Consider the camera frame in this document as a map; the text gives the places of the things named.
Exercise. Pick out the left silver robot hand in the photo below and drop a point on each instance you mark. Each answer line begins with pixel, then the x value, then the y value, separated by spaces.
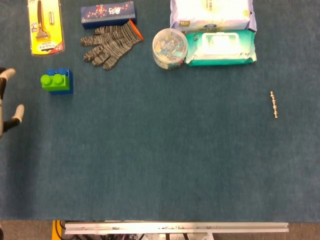
pixel 6 75

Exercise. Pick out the green toy brick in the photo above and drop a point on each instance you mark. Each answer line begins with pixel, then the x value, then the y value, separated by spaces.
pixel 55 82

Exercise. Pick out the blue toy brick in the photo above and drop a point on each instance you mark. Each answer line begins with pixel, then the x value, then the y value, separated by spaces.
pixel 63 92

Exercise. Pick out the yellow razor blister pack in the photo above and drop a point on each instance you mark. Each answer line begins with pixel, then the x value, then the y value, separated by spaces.
pixel 45 27

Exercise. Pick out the grey striped knit glove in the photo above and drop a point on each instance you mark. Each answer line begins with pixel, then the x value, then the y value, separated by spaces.
pixel 112 44

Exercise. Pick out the dark blue printed box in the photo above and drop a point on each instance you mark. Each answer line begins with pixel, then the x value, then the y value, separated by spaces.
pixel 108 14

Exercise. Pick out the clear round clip container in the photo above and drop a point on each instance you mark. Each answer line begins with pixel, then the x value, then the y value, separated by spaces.
pixel 170 48

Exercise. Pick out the blue table cloth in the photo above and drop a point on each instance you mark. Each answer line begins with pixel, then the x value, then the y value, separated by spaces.
pixel 160 140

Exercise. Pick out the white tissue pack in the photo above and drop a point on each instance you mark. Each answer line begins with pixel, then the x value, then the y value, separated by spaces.
pixel 212 13

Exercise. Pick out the green wet wipes pack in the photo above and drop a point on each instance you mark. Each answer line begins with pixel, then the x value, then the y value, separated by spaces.
pixel 220 48

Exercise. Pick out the aluminium frame rail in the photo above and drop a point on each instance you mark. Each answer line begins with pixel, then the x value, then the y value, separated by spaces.
pixel 175 228

